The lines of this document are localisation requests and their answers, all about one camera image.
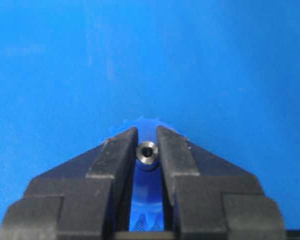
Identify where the blue cloth mat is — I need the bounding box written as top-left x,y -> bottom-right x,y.
0,0 -> 300,229

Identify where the blue plastic gear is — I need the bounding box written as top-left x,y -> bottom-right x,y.
122,117 -> 175,232

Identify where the small silver metal shaft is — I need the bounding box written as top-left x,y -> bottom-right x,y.
136,141 -> 159,172

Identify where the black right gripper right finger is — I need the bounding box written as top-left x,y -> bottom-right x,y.
156,126 -> 286,240

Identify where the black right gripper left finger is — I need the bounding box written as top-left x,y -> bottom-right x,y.
0,127 -> 138,240

